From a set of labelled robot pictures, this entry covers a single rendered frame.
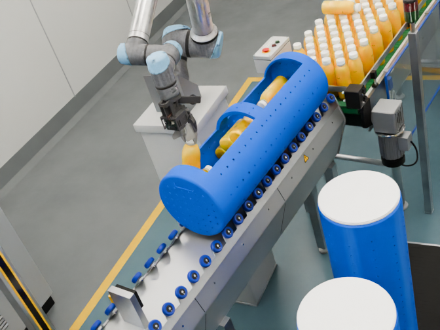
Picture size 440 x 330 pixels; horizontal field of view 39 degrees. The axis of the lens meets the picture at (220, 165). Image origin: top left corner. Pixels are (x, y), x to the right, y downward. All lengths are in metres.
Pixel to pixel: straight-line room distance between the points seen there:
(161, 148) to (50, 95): 2.78
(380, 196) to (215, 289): 0.66
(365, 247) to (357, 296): 0.32
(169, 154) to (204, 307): 0.81
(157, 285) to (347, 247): 0.67
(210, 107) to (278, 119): 0.37
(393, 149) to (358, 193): 0.85
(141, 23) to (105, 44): 3.76
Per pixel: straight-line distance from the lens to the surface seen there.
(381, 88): 3.06
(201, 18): 2.52
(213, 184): 2.14
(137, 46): 2.20
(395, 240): 2.19
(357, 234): 2.10
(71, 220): 4.39
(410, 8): 2.91
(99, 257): 3.97
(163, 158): 2.78
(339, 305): 1.85
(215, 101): 2.69
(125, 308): 2.09
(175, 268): 2.27
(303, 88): 2.57
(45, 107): 5.38
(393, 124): 2.91
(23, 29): 5.26
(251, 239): 2.37
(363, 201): 2.15
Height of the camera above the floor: 2.45
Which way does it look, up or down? 35 degrees down
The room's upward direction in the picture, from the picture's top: 18 degrees counter-clockwise
